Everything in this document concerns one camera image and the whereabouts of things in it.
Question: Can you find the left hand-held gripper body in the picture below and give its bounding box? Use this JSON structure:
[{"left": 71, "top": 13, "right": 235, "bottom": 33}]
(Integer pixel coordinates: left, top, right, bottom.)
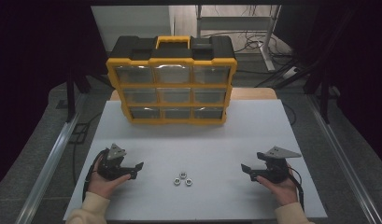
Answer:
[{"left": 96, "top": 143, "right": 140, "bottom": 182}]

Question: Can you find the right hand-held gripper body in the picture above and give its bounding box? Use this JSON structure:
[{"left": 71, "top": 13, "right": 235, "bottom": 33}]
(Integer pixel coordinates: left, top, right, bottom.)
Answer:
[{"left": 256, "top": 146, "right": 303, "bottom": 184}]

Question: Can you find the yellow and black organizer cabinet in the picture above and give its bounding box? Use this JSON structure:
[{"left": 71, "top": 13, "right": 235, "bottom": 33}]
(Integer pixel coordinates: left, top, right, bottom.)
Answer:
[{"left": 105, "top": 35, "right": 238, "bottom": 126}]

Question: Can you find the person's left hand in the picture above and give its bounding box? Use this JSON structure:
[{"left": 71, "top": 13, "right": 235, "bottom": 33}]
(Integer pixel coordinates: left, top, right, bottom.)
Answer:
[{"left": 87, "top": 153, "right": 133, "bottom": 200}]

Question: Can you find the person's right hand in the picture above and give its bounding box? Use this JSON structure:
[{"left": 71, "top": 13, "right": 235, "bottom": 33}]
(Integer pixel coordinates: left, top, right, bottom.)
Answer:
[{"left": 256, "top": 163, "right": 299, "bottom": 207}]

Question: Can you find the white table mat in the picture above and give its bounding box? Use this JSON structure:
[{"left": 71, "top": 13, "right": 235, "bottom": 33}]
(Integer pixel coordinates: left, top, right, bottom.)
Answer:
[{"left": 63, "top": 99, "right": 329, "bottom": 222}]

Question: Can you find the wooden table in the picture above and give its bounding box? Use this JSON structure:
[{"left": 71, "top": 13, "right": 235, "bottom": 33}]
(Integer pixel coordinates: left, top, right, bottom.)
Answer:
[{"left": 109, "top": 87, "right": 278, "bottom": 102}]

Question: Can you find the grid of clear bins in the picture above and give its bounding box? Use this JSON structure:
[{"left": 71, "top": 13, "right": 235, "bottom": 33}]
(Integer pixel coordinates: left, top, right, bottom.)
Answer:
[{"left": 114, "top": 63, "right": 232, "bottom": 120}]

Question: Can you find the black metal stand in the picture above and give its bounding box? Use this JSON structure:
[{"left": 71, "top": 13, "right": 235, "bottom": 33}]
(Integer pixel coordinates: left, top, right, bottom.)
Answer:
[
  {"left": 64, "top": 69, "right": 92, "bottom": 123},
  {"left": 303, "top": 59, "right": 332, "bottom": 125}
]

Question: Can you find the white power strip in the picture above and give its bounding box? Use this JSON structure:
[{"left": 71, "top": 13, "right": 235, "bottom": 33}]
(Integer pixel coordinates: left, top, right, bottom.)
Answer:
[{"left": 281, "top": 65, "right": 301, "bottom": 79}]

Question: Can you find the white panel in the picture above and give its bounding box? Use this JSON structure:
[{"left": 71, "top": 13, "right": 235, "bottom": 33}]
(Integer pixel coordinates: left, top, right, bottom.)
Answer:
[{"left": 91, "top": 5, "right": 176, "bottom": 53}]

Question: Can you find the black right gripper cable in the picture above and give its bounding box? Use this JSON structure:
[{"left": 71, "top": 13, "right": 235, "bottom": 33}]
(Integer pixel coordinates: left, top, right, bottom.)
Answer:
[{"left": 286, "top": 166, "right": 305, "bottom": 213}]

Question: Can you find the aluminium floor rail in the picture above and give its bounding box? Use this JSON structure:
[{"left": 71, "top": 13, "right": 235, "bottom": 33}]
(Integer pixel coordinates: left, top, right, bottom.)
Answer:
[
  {"left": 14, "top": 92, "right": 89, "bottom": 224},
  {"left": 305, "top": 93, "right": 382, "bottom": 224}
]

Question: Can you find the bundle of black floor cables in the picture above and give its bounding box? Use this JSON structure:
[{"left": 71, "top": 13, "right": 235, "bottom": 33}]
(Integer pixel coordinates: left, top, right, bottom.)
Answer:
[{"left": 233, "top": 29, "right": 294, "bottom": 62}]

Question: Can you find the white metal desk frame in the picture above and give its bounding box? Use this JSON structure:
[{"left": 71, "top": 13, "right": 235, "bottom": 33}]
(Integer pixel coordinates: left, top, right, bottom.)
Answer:
[{"left": 195, "top": 4, "right": 282, "bottom": 73}]

